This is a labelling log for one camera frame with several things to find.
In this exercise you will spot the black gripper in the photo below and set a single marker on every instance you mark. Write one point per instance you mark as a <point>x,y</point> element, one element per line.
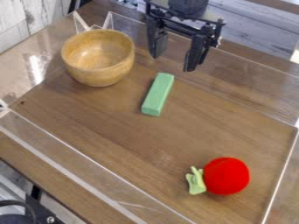
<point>185,10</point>

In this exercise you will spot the red plush tomato toy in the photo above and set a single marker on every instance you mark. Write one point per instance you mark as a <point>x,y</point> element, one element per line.
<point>224,176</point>

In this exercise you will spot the black table clamp mount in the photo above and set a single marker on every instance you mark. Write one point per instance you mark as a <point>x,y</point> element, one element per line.
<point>44,215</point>

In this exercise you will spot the clear acrylic table barrier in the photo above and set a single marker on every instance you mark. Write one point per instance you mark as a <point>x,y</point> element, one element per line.
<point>113,163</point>

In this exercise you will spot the light wooden bowl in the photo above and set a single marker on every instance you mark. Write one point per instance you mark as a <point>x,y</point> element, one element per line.
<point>98,57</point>

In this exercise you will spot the green rectangular block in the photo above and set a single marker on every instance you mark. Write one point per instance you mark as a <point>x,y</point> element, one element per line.
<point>157,93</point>

